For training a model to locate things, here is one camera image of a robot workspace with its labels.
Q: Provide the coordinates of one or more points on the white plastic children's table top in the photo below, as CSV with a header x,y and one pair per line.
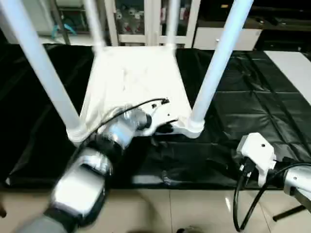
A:
x,y
131,77

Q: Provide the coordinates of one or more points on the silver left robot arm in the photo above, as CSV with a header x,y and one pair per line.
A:
x,y
82,184

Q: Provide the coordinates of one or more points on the black metal table leg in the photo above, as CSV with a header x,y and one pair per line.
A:
x,y
287,213

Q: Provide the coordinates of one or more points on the black plastic work mat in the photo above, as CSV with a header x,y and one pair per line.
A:
x,y
262,107

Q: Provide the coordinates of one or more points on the dark right robot foot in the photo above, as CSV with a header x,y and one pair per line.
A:
x,y
188,230

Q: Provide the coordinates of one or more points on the white side table board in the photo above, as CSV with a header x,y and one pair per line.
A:
x,y
291,73

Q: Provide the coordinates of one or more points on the white glass door cabinet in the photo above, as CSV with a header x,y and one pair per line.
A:
x,y
133,22

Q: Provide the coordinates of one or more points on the white low drawer unit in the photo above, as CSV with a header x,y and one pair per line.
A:
x,y
243,39

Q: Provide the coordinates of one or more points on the teal plastic object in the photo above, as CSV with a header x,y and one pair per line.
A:
x,y
64,30

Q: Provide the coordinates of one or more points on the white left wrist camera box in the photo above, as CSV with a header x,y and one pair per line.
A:
x,y
163,118

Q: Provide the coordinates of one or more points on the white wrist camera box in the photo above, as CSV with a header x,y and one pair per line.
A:
x,y
257,153
163,118

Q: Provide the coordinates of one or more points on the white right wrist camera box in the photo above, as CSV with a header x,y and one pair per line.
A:
x,y
257,153

